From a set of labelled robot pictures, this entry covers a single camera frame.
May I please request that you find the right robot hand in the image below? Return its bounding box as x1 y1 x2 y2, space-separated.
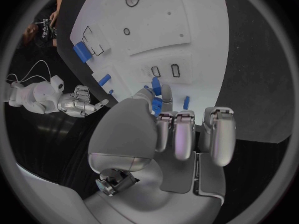
57 84 110 118

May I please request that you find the blue plug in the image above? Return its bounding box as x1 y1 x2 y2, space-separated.
150 76 163 96
182 96 191 111

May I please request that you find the person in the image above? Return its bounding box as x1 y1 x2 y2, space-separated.
21 0 66 48

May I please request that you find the white cable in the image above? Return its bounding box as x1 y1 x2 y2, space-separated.
5 73 51 85
18 60 52 84

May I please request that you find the blue cylinder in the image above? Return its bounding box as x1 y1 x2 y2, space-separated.
98 74 112 87

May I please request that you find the blue gear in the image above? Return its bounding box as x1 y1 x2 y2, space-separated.
151 96 163 118

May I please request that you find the blue block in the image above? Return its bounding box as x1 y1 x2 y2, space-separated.
72 41 94 63

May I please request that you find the white task board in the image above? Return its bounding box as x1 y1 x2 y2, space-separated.
69 0 230 125

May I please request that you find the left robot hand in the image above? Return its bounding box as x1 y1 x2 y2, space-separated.
83 84 237 224

